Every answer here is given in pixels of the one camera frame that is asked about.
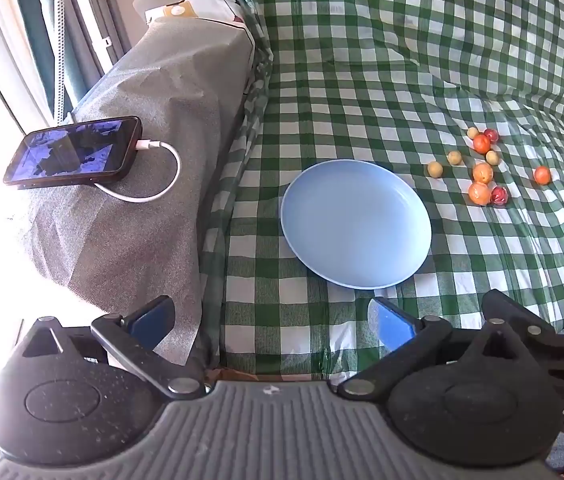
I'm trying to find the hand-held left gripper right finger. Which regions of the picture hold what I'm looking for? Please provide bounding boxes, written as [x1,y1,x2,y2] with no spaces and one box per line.
[337,297,539,402]

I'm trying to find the green checked cloth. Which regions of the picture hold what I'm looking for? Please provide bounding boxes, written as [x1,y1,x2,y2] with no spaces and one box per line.
[197,0,564,380]

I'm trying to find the white charging cable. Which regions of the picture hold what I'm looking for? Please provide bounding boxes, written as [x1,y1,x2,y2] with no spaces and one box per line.
[93,138,182,204]

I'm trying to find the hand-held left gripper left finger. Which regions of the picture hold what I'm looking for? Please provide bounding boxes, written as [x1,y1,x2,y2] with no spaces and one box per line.
[14,296,208,402]

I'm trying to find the grey fabric covered box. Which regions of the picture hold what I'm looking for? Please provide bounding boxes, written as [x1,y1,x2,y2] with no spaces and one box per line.
[9,15,264,367]

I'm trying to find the teal curtain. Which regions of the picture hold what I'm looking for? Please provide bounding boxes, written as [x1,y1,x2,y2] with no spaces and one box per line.
[22,0,94,113]

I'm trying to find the black smartphone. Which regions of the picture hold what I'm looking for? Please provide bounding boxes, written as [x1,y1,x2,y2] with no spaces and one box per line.
[3,116,143,190]

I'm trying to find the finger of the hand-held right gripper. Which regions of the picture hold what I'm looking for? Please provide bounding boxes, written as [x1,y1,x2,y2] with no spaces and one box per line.
[481,288,564,378]

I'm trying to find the light blue plate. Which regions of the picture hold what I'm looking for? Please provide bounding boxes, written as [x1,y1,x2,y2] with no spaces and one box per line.
[280,159,433,290]

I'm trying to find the white corrugated strip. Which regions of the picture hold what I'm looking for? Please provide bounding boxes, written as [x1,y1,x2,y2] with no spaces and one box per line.
[52,0,72,123]

